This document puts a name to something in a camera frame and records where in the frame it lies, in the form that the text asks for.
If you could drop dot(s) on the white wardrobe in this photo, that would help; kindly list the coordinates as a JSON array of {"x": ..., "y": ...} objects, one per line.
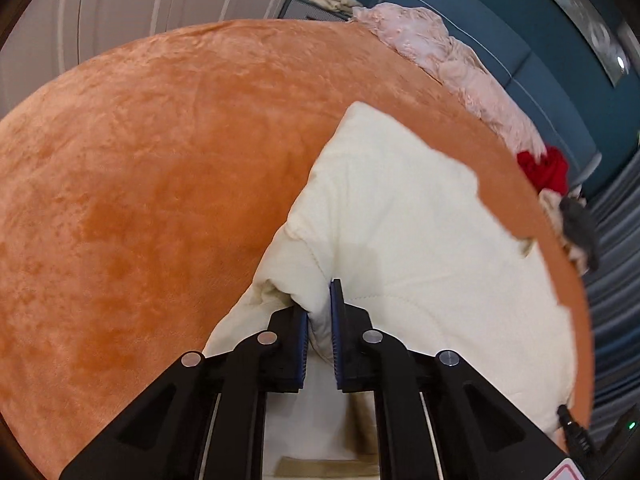
[{"x": 150, "y": 0}]

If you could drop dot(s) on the blue padded headboard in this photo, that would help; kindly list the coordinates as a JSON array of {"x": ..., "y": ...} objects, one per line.
[{"x": 500, "y": 25}]

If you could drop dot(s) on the grey garment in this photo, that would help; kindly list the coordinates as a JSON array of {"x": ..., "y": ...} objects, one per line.
[{"x": 577, "y": 225}]

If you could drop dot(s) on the pink quilt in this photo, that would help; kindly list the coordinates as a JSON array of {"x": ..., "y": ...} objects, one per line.
[{"x": 425, "y": 40}]

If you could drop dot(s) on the grey pleated curtain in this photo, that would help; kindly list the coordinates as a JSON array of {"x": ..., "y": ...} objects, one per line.
[{"x": 615, "y": 310}]

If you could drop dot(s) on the white quilted jacket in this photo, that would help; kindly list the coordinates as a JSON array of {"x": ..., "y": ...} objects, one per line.
[{"x": 410, "y": 220}]

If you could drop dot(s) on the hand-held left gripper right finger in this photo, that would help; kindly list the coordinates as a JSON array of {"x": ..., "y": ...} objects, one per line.
[{"x": 336, "y": 340}]

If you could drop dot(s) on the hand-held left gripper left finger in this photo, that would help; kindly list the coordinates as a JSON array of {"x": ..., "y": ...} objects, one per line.
[{"x": 301, "y": 355}]

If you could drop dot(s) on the red garment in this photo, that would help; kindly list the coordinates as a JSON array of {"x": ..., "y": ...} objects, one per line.
[{"x": 545, "y": 170}]

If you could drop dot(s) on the silver ornamented wall trim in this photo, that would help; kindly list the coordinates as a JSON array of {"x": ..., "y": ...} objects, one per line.
[{"x": 590, "y": 20}]

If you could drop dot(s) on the bedside table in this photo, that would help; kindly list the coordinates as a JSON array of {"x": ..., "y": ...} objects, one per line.
[{"x": 300, "y": 8}]

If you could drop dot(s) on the orange plush bed blanket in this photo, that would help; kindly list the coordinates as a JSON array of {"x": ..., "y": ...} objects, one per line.
[{"x": 150, "y": 185}]

